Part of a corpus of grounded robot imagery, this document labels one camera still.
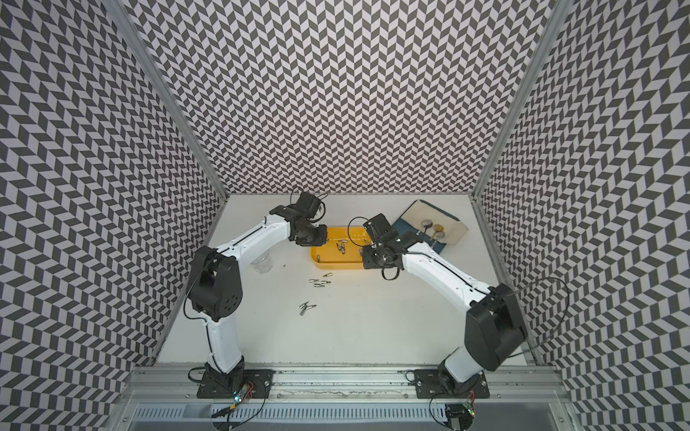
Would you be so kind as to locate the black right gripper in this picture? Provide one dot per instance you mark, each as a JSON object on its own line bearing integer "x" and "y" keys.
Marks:
{"x": 367, "y": 260}

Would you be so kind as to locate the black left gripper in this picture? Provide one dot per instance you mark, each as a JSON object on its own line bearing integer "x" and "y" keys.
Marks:
{"x": 321, "y": 241}

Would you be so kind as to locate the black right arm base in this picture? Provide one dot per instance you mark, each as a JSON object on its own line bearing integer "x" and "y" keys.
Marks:
{"x": 453, "y": 383}

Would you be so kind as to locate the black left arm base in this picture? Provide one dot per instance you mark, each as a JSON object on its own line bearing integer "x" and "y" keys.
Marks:
{"x": 226, "y": 386}

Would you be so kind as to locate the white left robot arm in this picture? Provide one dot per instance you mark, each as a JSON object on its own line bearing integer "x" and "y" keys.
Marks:
{"x": 215, "y": 289}

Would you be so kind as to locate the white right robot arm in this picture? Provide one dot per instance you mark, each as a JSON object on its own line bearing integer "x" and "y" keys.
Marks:
{"x": 494, "y": 325}

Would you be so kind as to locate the yellow plastic storage box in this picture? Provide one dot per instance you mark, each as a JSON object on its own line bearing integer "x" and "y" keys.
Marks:
{"x": 327, "y": 257}

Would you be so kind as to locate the clear drinking glass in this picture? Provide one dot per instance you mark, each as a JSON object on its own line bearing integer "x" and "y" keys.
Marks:
{"x": 263, "y": 264}

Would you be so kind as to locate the beige cloth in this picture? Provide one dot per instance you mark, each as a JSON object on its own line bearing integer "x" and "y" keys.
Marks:
{"x": 442, "y": 223}

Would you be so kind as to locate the white handled silver spoon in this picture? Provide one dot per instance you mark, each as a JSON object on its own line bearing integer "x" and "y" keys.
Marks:
{"x": 424, "y": 227}

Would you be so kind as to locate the aluminium front rail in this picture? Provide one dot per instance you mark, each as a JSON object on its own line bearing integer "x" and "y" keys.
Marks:
{"x": 169, "y": 383}

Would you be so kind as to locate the aluminium corner post left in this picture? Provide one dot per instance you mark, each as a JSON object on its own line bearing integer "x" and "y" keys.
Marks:
{"x": 120, "y": 17}

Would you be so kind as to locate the aluminium corner post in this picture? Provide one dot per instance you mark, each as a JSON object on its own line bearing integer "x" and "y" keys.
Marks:
{"x": 120, "y": 17}
{"x": 544, "y": 46}

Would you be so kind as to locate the aluminium corner post right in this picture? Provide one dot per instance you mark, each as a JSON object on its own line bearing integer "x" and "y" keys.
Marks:
{"x": 544, "y": 46}

